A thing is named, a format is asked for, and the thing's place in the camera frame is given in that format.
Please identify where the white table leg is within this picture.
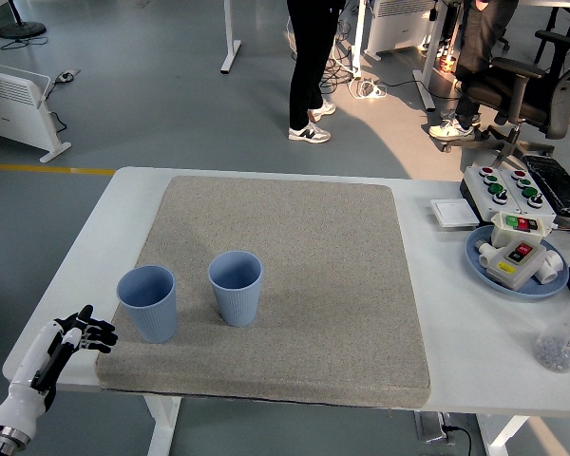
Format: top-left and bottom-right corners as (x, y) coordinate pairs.
(477, 413), (533, 456)
(142, 394), (182, 456)

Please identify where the blue round plate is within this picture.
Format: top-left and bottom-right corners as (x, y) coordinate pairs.
(465, 224), (570, 299)

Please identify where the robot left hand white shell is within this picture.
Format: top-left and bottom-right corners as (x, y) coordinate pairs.
(0, 305), (120, 436)

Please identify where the standing person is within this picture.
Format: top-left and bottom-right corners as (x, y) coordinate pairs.
(285, 0), (348, 143)

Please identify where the person by office chair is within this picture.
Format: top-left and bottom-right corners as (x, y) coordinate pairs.
(428, 0), (522, 142)

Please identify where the white panel heater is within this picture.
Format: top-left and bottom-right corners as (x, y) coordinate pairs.
(0, 60), (72, 164)
(364, 0), (438, 57)

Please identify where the white push-button control box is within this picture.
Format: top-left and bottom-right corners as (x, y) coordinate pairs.
(459, 165), (523, 224)
(498, 166), (560, 219)

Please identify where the clear bottle red cap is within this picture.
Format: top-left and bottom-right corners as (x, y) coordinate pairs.
(533, 286), (570, 374)

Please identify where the blue ribbed plastic cup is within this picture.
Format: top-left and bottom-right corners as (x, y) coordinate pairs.
(116, 264), (179, 345)
(207, 250), (264, 328)

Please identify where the white wall switch plate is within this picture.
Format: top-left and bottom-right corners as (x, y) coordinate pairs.
(429, 198), (481, 229)

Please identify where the grey-brown table mat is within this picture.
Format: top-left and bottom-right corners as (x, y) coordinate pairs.
(94, 175), (432, 409)

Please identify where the black office chair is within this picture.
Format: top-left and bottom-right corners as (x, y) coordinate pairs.
(460, 28), (570, 165)

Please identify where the white green-red button switch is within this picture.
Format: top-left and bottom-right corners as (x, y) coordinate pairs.
(489, 211), (557, 248)

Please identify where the white desk leg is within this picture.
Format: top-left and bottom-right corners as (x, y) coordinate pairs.
(412, 0), (450, 113)
(219, 0), (242, 74)

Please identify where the grey red-black button switch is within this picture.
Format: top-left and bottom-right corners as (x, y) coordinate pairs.
(484, 238), (548, 291)

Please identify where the white floor power strip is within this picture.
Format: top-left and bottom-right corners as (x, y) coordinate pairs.
(350, 78), (389, 100)

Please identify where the white pipe fitting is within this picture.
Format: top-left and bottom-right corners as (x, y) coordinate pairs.
(474, 239), (500, 266)
(534, 249), (566, 285)

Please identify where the black fan stand base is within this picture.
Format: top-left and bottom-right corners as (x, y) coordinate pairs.
(0, 0), (48, 40)

